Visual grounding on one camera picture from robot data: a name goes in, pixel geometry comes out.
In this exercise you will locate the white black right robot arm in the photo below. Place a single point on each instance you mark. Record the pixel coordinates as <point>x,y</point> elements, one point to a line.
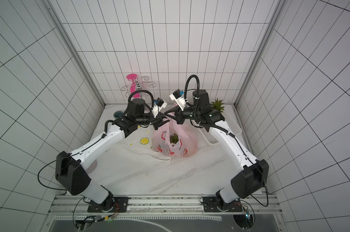
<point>251,172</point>

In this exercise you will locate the teal green cup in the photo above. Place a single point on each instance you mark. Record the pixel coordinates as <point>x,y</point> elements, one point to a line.
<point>118,114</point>

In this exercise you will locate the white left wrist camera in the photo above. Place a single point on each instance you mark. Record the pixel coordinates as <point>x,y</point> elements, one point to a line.
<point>159,104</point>

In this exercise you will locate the white plastic bag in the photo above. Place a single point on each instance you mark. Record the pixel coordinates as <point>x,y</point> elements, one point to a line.
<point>138,143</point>

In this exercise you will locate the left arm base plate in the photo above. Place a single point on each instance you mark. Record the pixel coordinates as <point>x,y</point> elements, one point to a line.
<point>110,205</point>

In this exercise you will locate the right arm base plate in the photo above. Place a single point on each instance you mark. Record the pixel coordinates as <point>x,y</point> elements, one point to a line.
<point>215,204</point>

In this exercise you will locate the aluminium mounting rail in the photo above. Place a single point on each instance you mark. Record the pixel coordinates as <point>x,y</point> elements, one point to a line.
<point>165,205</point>

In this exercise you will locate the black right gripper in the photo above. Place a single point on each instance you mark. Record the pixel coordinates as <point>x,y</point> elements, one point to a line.
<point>178,114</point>

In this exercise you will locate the pink silver cup stand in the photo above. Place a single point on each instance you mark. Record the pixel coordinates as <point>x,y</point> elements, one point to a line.
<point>138,83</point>

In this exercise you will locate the yellow green pineapple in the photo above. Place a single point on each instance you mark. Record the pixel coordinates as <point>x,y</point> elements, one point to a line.
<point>218,105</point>

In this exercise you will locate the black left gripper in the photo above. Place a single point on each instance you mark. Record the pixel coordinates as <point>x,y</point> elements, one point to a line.
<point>157,122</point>

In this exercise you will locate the pink plastic bag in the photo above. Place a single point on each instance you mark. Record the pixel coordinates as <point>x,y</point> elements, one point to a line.
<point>188,141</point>

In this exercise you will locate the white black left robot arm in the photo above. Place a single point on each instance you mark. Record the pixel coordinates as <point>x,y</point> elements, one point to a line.
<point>71,167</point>

